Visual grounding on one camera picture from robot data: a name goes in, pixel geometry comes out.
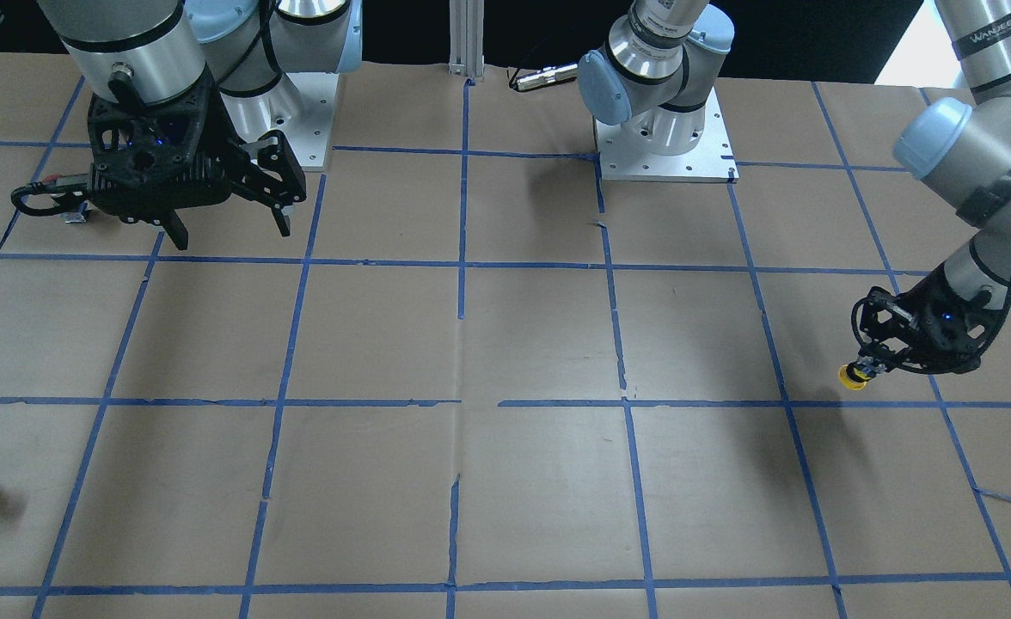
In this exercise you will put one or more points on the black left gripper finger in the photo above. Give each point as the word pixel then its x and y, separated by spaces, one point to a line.
pixel 884 356
pixel 864 363

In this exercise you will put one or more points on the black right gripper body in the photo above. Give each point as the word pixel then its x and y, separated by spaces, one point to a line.
pixel 224 148

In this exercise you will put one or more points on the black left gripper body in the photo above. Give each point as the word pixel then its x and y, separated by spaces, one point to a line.
pixel 925 331

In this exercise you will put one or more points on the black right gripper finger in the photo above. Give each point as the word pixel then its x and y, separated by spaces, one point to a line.
pixel 174 229
pixel 267 171

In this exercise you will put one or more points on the yellow push button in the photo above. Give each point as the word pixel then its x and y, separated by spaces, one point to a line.
pixel 857 375

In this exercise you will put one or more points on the aluminium frame post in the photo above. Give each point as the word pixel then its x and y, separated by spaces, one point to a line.
pixel 465 32

